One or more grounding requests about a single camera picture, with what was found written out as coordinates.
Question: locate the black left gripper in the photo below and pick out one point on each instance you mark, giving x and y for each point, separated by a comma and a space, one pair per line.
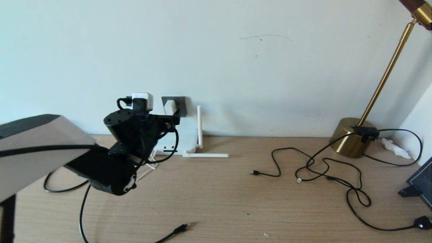
148, 131

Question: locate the white power adapter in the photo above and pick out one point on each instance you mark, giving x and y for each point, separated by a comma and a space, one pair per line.
170, 107

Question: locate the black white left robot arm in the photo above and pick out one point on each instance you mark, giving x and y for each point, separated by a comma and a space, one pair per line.
33, 152

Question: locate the white router with antennas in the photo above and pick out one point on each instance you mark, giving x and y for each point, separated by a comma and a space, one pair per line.
189, 140

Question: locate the brass desk lamp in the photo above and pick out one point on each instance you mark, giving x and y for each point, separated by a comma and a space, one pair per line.
347, 138

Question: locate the crumpled white tissue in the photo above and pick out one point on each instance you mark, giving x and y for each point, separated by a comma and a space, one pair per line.
395, 148

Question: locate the black clip stand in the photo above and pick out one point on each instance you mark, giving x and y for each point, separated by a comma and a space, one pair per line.
408, 192

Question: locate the grey wall socket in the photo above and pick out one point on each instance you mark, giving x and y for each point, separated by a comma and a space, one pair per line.
181, 103

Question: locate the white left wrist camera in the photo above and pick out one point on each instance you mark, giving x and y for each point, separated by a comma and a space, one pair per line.
143, 99

